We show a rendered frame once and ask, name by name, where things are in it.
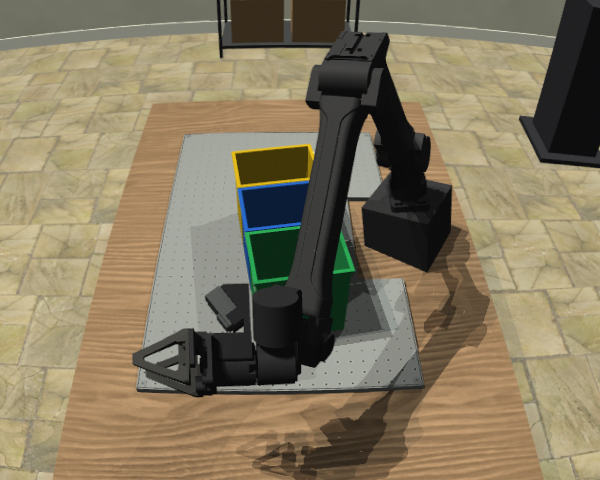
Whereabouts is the green open-top bin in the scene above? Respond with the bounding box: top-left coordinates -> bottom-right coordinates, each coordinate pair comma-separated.
245,226 -> 355,331

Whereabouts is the yellow open bin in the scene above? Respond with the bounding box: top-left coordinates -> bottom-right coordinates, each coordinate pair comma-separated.
232,145 -> 314,201

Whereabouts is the blue open bin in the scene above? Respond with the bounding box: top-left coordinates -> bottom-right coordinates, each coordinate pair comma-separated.
238,181 -> 309,234

